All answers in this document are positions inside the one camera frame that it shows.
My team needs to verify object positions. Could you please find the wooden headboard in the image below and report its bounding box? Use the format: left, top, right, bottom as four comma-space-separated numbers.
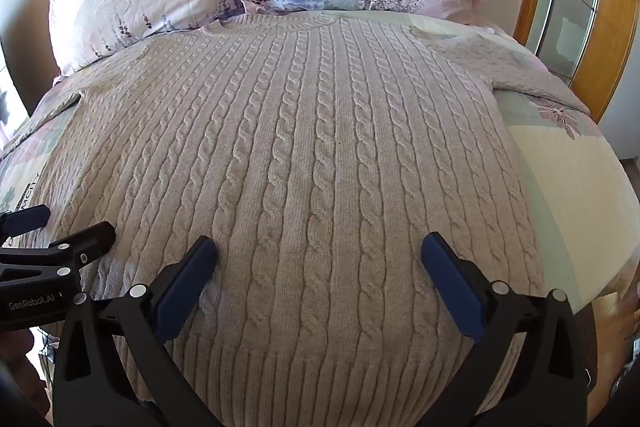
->
514, 0, 640, 124

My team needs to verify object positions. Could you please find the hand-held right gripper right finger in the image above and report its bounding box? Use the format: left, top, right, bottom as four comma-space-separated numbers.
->
419, 232, 598, 427

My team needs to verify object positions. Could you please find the beige cable-knit sweater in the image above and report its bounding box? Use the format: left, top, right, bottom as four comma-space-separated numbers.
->
0, 14, 592, 427

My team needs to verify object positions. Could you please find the floral bed sheet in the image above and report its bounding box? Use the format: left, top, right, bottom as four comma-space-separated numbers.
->
0, 9, 637, 427

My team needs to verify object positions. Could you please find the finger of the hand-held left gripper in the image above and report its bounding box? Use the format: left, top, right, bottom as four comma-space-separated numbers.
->
0, 204, 52, 236
0, 221, 117, 284

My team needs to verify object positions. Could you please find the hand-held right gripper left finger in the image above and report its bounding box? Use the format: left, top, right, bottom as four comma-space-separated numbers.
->
52, 235, 219, 427

